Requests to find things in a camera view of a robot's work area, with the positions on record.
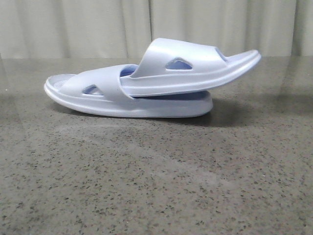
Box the light blue slipper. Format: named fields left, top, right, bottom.
left=121, top=38, right=261, bottom=97
left=44, top=64, right=213, bottom=118

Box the grey-green background curtain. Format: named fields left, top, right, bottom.
left=0, top=0, right=313, bottom=59

